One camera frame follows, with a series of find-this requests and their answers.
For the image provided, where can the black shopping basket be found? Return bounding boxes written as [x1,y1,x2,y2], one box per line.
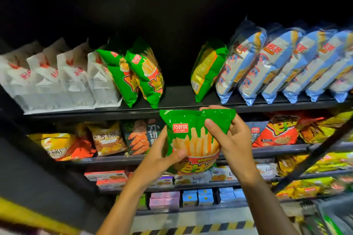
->
[300,194,353,235]

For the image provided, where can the row of small blue boxes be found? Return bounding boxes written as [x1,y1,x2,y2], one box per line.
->
[182,187,246,206]

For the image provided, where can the row of orange chip bags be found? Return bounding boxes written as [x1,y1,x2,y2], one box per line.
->
[255,112,318,147]

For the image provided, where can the orange yellow snack bag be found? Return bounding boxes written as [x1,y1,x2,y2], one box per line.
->
[28,130,95,161]

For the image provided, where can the dark shrimp chip bags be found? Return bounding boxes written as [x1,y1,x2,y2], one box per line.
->
[122,119,150,156]
[146,117,163,147]
[247,121,264,145]

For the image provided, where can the person's left hand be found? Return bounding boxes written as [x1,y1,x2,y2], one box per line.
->
[131,126,189,189]

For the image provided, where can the row of green snack bags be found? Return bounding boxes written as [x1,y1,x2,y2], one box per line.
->
[96,39,165,109]

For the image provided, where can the person's right hand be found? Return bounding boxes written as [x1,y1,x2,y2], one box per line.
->
[200,105,261,186]

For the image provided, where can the tan snack bag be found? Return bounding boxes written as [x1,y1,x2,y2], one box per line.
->
[85,122,128,157]

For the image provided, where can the person's left forearm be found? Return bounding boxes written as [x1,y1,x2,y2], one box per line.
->
[96,177,161,235]

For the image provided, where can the row of plain white bags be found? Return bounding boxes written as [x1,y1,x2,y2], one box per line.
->
[0,38,122,114]

